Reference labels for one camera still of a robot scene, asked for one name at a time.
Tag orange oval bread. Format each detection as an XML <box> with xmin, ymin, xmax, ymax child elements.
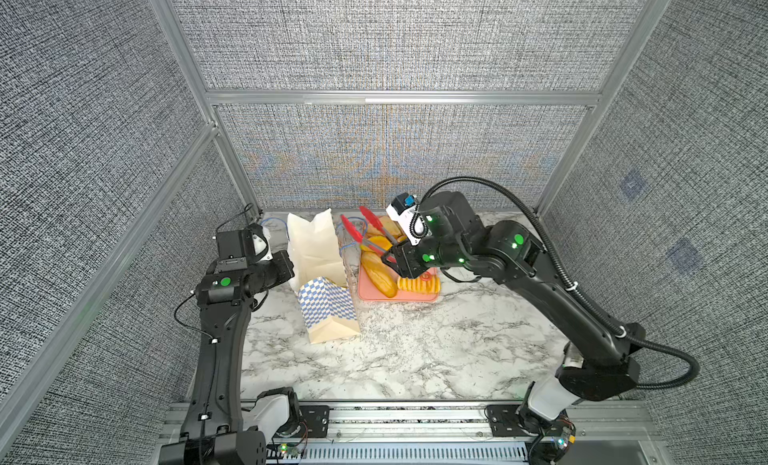
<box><xmin>360</xmin><ymin>235</ymin><xmax>392</xmax><ymax>253</ymax></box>

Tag lower ridged yellow bread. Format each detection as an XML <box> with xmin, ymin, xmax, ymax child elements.
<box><xmin>397</xmin><ymin>274</ymin><xmax>441</xmax><ymax>295</ymax></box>

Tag pink plastic tray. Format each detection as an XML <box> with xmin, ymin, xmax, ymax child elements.
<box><xmin>358</xmin><ymin>231</ymin><xmax>441</xmax><ymax>302</ymax></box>

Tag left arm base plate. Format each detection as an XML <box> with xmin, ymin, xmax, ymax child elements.
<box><xmin>274</xmin><ymin>405</ymin><xmax>331</xmax><ymax>442</ymax></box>

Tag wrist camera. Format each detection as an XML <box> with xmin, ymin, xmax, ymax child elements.
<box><xmin>248</xmin><ymin>222</ymin><xmax>272</xmax><ymax>261</ymax></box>
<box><xmin>386</xmin><ymin>192</ymin><xmax>428</xmax><ymax>245</ymax></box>

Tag red kitchen tongs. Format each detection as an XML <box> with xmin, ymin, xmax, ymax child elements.
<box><xmin>340</xmin><ymin>206</ymin><xmax>399</xmax><ymax>263</ymax></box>

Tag triangular brown bread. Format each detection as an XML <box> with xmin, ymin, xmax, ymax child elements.
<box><xmin>367</xmin><ymin>216</ymin><xmax>403</xmax><ymax>240</ymax></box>

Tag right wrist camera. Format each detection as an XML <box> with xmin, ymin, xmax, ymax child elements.
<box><xmin>386</xmin><ymin>192</ymin><xmax>428</xmax><ymax>245</ymax></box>

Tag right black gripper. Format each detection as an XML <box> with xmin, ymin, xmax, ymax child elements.
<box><xmin>380</xmin><ymin>231</ymin><xmax>474</xmax><ymax>277</ymax></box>

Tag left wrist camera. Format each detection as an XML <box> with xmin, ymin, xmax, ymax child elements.
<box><xmin>248</xmin><ymin>222</ymin><xmax>272</xmax><ymax>261</ymax></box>

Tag aluminium front rail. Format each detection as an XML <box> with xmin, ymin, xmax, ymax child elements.
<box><xmin>157</xmin><ymin>400</ymin><xmax>667</xmax><ymax>465</ymax></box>

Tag blue checkered paper bag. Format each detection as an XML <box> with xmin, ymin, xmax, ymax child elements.
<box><xmin>261</xmin><ymin>209</ymin><xmax>361</xmax><ymax>344</ymax></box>

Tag long brown baguette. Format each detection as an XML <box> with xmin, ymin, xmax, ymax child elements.
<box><xmin>360</xmin><ymin>252</ymin><xmax>398</xmax><ymax>298</ymax></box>

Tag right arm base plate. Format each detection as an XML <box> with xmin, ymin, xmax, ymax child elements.
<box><xmin>484</xmin><ymin>403</ymin><xmax>576</xmax><ymax>440</ymax></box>

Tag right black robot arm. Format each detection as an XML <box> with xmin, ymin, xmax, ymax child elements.
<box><xmin>383</xmin><ymin>192</ymin><xmax>640</xmax><ymax>435</ymax></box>

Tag left thin black cable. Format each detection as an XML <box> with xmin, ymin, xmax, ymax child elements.
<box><xmin>173</xmin><ymin>202</ymin><xmax>256</xmax><ymax>337</ymax></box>

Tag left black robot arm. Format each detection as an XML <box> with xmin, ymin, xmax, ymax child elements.
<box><xmin>158</xmin><ymin>223</ymin><xmax>293</xmax><ymax>464</ymax></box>

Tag right corrugated black cable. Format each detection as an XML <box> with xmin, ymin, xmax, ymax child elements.
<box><xmin>419</xmin><ymin>175</ymin><xmax>702</xmax><ymax>391</ymax></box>

